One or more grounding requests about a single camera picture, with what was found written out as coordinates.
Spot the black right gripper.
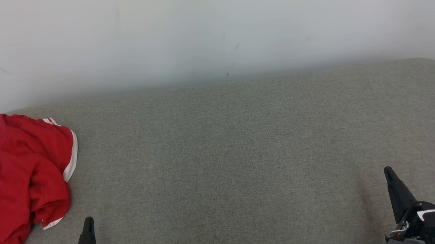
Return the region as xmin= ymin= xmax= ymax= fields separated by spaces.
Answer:
xmin=377 ymin=162 xmax=435 ymax=244

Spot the red shorts white trim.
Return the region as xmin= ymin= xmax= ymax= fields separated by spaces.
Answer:
xmin=0 ymin=106 xmax=87 ymax=235

